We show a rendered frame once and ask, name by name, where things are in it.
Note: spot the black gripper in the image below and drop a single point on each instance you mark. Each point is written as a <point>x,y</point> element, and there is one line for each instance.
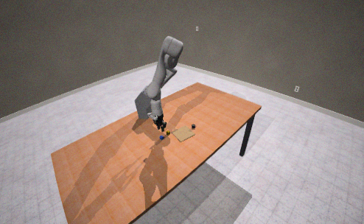
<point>159,123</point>

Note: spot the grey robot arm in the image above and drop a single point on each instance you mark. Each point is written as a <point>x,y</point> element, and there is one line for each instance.
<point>162,74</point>

